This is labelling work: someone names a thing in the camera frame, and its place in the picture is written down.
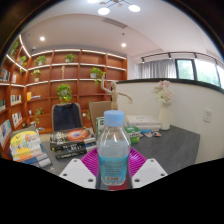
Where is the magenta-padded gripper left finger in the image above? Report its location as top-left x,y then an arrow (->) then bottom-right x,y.
59,147 -> 100,190

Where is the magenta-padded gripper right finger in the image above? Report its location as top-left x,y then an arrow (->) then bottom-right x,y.
128,147 -> 169,190

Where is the clear blue-capped water bottle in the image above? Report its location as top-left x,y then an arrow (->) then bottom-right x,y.
96,109 -> 132,187

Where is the dark book stack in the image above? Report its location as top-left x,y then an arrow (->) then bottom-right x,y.
49,127 -> 98,160

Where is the small green box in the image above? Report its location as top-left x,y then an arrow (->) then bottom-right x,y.
124,125 -> 142,145

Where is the tall green-white carton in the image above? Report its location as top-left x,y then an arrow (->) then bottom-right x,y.
94,116 -> 106,137

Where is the white box stack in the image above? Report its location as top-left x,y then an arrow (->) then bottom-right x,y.
125,114 -> 162,132

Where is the chair with dark jacket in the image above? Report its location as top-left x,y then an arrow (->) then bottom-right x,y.
50,102 -> 84,133

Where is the colourful book stack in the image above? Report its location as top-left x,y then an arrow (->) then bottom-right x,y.
9,129 -> 53,168

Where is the white vase with flowers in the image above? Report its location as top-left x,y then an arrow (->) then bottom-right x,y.
152,79 -> 175,131

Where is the brown chair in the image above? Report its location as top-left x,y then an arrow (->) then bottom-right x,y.
88,100 -> 113,129

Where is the wooden artist mannequin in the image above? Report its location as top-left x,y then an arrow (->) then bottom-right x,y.
100,79 -> 134,111

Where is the orange wooden shelf unit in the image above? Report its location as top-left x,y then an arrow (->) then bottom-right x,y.
0,33 -> 128,161

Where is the grey curtain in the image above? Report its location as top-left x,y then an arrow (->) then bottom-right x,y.
138,59 -> 178,80

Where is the window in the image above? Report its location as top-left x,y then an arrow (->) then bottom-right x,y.
175,58 -> 224,89

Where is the branched round-bulb ceiling lamp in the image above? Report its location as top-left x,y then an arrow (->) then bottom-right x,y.
87,0 -> 142,16

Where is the white wall outlet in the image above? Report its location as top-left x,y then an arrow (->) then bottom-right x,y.
203,109 -> 214,124

